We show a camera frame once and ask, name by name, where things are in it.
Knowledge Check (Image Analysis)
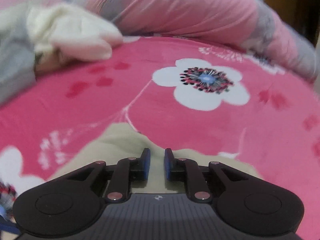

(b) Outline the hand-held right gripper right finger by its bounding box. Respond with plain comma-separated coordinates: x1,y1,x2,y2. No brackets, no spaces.
164,148,249,203

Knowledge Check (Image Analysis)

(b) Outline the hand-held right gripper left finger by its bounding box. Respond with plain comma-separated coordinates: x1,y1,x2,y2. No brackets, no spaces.
66,148,150,203

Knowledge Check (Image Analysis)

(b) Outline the beige black-trimmed zip jacket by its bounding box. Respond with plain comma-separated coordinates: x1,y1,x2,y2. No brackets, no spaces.
50,122,260,195

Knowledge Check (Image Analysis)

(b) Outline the pink floral bed blanket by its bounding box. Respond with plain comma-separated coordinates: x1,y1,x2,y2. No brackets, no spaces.
0,36,320,240

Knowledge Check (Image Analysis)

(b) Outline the khaki garment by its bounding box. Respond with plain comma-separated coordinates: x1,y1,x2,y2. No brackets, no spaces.
35,47,65,73

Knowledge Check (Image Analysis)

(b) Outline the cream fleece garment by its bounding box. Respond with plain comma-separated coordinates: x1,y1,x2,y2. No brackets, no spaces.
26,2,124,60

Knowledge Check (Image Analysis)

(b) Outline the pink grey floral quilt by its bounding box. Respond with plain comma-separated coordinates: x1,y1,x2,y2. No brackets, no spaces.
0,0,318,83

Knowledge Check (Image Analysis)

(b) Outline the grey sweatshirt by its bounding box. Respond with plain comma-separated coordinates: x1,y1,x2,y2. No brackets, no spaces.
0,12,38,105

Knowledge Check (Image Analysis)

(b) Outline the brown wooden door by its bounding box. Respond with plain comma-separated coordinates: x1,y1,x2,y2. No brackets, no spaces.
265,0,320,48

